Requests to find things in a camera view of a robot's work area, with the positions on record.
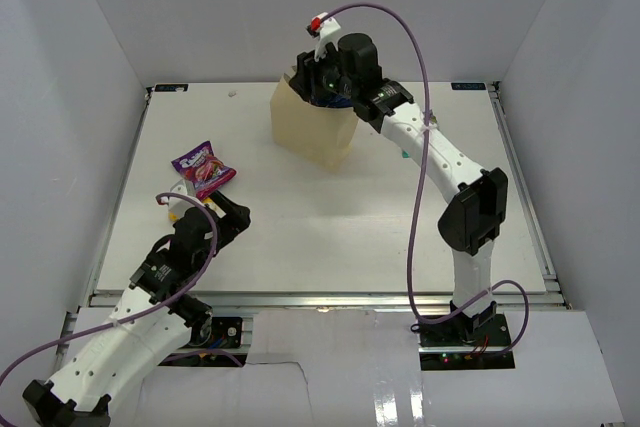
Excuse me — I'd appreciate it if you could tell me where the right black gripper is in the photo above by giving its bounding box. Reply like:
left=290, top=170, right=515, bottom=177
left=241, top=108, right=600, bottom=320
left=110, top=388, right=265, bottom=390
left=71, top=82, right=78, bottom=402
left=290, top=39, right=359, bottom=102

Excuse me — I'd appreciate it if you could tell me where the dark blue snack bag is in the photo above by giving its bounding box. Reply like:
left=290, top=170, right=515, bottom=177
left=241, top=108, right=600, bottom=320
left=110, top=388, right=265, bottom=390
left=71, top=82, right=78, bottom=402
left=311, top=94, right=352, bottom=109

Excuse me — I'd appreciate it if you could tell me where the beige paper bag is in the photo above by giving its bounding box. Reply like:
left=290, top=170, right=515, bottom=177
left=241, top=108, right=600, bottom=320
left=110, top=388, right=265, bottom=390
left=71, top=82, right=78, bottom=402
left=270, top=69, right=359, bottom=171

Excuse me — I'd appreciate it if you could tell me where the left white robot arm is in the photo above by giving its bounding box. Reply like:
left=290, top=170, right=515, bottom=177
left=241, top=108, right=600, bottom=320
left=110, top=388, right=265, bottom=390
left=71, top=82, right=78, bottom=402
left=22, top=192, right=251, bottom=426

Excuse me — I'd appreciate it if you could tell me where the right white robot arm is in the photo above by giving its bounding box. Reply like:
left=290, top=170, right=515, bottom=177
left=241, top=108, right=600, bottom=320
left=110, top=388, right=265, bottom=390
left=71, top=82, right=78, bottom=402
left=289, top=33, right=508, bottom=346

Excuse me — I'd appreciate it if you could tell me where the purple pink gummy bag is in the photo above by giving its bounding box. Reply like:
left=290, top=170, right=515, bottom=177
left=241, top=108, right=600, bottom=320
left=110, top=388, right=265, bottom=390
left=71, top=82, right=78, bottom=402
left=171, top=140, right=237, bottom=200

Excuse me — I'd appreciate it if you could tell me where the yellow snack pack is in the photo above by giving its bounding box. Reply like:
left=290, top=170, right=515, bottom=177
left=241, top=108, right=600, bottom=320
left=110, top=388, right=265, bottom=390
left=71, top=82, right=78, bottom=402
left=167, top=198, right=224, bottom=223

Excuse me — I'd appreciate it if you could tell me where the left blue table label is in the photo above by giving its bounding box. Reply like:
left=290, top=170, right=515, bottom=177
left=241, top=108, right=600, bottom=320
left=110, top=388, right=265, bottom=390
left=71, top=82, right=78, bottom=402
left=154, top=84, right=189, bottom=93

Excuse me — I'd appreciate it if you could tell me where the blue table label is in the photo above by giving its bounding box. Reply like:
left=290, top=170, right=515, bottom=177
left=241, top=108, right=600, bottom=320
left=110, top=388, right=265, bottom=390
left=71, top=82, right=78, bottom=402
left=154, top=84, right=189, bottom=93
left=451, top=82, right=486, bottom=91

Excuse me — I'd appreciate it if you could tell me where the right blue table label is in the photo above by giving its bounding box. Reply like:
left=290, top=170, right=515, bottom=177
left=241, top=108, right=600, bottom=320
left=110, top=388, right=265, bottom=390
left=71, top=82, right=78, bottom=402
left=451, top=82, right=486, bottom=91

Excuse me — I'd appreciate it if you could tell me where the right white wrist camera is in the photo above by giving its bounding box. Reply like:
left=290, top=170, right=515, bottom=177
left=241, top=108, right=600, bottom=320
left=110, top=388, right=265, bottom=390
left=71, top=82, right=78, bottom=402
left=307, top=12, right=341, bottom=62

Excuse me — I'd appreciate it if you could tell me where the aluminium frame rail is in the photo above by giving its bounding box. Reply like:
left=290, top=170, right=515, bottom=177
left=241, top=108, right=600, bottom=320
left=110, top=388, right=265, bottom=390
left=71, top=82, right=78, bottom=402
left=89, top=292, right=565, bottom=310

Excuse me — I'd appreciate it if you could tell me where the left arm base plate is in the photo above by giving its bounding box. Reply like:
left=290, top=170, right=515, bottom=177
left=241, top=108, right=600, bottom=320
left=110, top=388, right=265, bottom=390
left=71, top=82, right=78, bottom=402
left=200, top=317, right=244, bottom=349

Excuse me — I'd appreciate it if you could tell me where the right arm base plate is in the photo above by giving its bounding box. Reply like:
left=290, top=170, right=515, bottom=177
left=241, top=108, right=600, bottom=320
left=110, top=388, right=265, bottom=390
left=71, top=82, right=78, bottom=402
left=410, top=314, right=511, bottom=348

